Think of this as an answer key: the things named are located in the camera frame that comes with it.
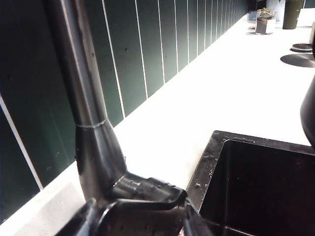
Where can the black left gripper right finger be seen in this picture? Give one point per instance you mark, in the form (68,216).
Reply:
(193,221)

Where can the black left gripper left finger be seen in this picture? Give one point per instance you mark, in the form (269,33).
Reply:
(81,218)

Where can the grey metal faucet lever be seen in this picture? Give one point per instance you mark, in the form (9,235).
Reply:
(147,217)

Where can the black mug with steel rim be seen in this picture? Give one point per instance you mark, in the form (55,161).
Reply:
(309,115)

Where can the black sink basin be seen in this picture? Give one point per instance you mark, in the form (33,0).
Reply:
(258,186)

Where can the dark metal faucet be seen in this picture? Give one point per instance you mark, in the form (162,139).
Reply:
(85,73)

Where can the black round coaster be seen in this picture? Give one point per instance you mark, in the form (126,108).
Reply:
(299,61)

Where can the black round lid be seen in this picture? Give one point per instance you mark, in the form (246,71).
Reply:
(302,47)

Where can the small plant in glass pot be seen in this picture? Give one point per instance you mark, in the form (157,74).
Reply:
(265,20)

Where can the white container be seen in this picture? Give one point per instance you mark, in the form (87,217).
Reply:
(276,9)

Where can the dark green bottle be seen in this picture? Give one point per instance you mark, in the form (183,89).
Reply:
(292,13)

